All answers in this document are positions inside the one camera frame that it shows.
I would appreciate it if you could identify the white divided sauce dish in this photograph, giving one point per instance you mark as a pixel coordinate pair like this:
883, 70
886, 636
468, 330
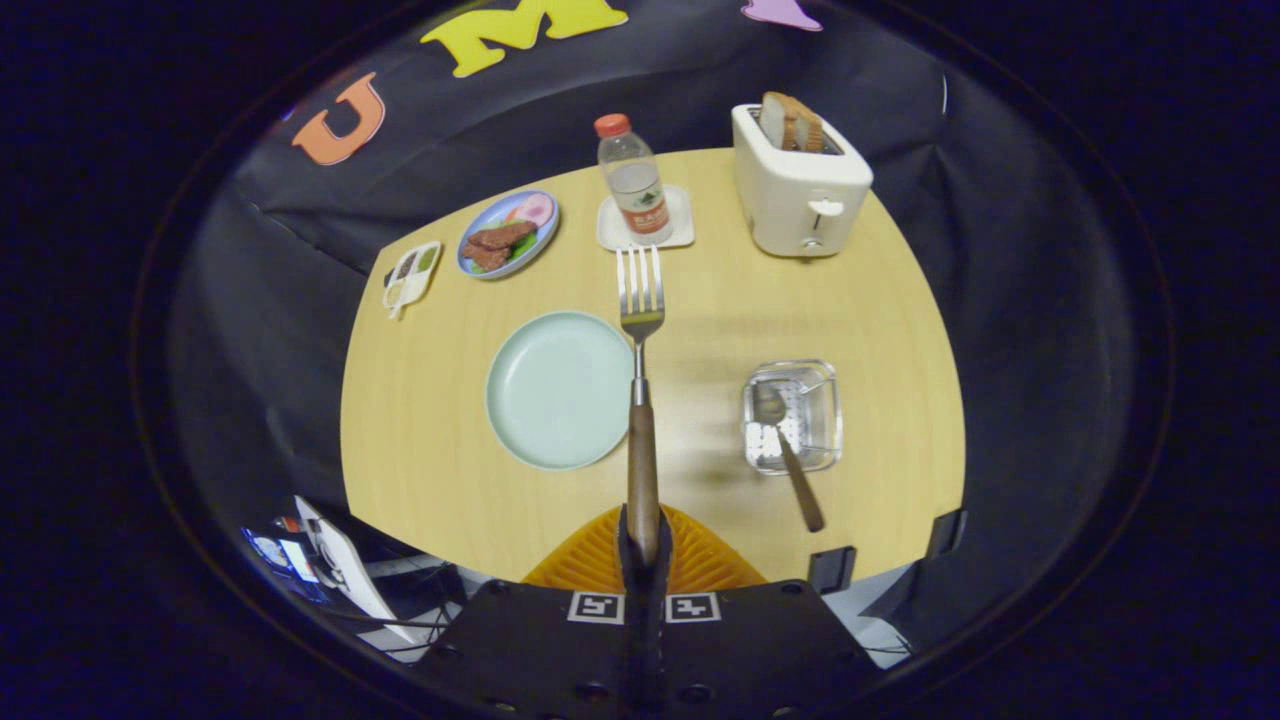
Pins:
412, 280

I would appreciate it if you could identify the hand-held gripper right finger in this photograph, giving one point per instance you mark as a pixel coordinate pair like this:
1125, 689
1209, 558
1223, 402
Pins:
750, 650

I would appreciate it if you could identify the pink ham slice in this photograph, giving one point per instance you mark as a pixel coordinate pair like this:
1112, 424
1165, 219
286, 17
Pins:
537, 209

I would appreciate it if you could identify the light green plate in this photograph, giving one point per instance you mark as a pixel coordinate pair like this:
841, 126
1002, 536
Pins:
560, 395

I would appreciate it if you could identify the white toaster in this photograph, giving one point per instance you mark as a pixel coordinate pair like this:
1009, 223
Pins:
800, 205

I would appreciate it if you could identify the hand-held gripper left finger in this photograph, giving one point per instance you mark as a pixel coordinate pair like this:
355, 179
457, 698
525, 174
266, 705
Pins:
530, 650

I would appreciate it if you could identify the white board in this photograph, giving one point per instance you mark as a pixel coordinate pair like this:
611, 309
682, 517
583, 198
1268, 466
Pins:
345, 560

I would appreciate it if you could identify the white square coaster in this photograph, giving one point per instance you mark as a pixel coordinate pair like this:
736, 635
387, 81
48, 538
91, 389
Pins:
682, 228

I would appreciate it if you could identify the black table clamp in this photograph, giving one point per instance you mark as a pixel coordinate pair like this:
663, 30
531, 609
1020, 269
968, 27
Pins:
946, 533
832, 570

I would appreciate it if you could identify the toast bread slice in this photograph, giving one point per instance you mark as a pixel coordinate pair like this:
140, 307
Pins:
810, 128
775, 118

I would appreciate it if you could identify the lit computer screen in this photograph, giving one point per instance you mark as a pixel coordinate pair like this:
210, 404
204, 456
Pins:
285, 558

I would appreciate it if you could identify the red cap water bottle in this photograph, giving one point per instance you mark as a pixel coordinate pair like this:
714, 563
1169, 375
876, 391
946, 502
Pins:
637, 185

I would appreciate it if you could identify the brown meat slices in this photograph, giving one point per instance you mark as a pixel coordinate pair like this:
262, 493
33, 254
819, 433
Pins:
495, 243

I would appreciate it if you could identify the black backdrop cloth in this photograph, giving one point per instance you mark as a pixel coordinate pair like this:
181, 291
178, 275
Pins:
950, 200

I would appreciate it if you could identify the blue food plate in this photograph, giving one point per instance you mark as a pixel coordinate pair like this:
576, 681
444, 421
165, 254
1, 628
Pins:
490, 262

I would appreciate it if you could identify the clear square drain container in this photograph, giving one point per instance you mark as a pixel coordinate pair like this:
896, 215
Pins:
820, 440

